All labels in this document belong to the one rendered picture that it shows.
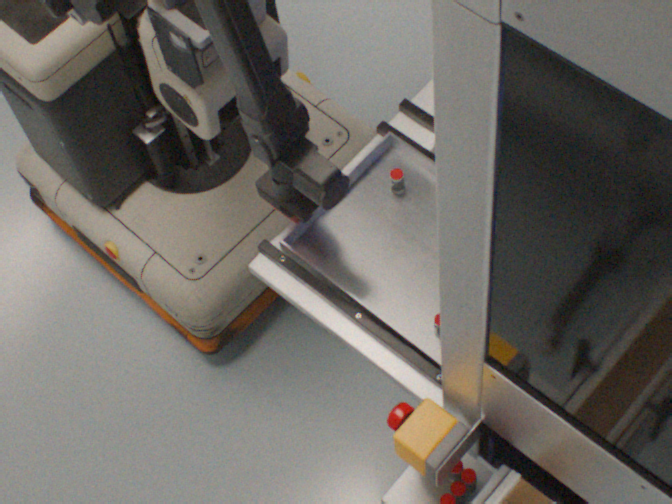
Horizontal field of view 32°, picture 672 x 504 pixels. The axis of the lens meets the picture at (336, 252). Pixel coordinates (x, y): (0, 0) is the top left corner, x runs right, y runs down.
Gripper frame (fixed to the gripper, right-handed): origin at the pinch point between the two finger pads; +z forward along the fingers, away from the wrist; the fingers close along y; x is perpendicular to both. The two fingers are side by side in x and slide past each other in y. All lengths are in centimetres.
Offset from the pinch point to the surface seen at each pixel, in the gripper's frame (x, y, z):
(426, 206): 14.9, 13.0, 2.2
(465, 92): -12, 42, -79
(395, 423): -18.8, 36.3, -10.2
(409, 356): -6.9, 28.1, 0.6
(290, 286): -9.0, 5.8, 2.5
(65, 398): -37, -55, 90
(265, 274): -9.9, 1.4, 2.4
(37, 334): -31, -73, 90
